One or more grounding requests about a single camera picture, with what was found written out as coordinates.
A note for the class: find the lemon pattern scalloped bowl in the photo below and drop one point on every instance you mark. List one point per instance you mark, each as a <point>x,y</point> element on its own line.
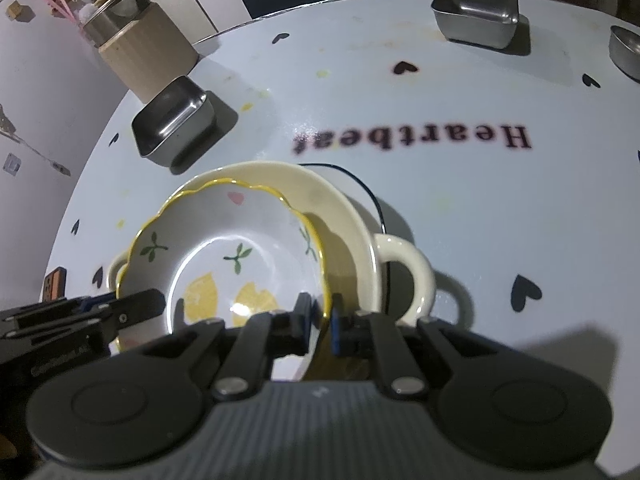
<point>228,249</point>

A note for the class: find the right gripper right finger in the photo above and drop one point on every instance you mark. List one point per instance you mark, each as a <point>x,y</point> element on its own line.
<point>375,337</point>

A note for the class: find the cream two-handled ceramic bowl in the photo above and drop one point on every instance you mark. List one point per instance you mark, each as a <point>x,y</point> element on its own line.
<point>289,179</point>

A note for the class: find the orange phone on table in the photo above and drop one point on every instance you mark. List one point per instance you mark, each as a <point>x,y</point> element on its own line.
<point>54,284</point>

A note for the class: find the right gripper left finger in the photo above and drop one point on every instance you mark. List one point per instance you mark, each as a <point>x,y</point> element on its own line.
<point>264,338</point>

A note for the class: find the steel square tray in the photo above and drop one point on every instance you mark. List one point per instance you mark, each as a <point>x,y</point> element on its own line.
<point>487,23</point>
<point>172,121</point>

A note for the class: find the white kitchen cabinet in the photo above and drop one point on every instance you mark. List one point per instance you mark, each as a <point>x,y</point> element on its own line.
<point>190,18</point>

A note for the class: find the small round steel bowl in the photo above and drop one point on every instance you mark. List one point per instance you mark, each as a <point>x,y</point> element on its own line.
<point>624,51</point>

